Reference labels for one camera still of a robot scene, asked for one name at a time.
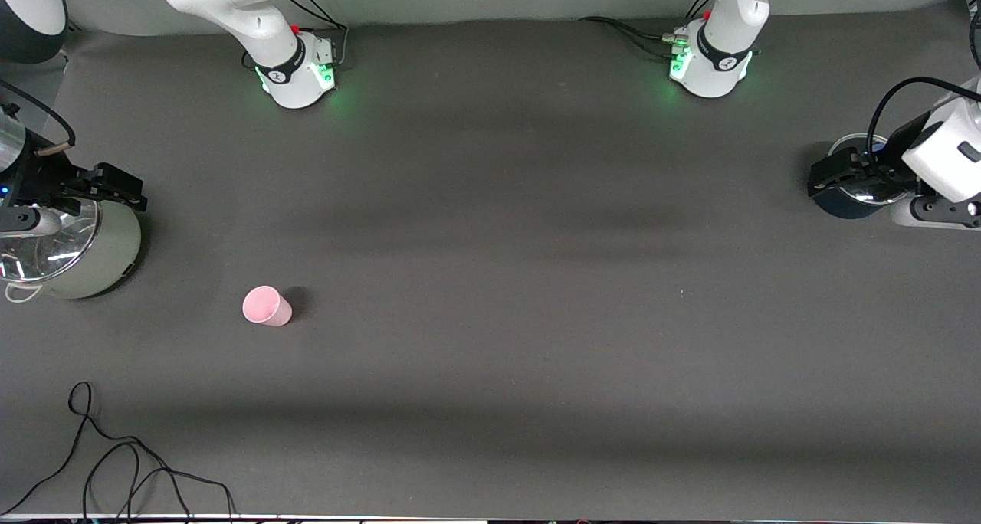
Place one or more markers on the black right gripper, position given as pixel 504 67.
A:
pixel 40 179

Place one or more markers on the glass lid with steel rim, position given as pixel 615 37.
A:
pixel 54 256

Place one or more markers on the dark grey table cover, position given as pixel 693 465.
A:
pixel 490 279

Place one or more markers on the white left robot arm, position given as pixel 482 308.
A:
pixel 720 72

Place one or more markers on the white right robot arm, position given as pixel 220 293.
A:
pixel 295 87

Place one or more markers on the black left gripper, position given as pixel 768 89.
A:
pixel 883 163

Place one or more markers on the glass lid with blue knob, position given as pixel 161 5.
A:
pixel 874 194

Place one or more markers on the pink cup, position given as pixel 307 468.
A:
pixel 267 306

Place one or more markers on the dark blue saucepan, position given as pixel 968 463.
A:
pixel 831 202

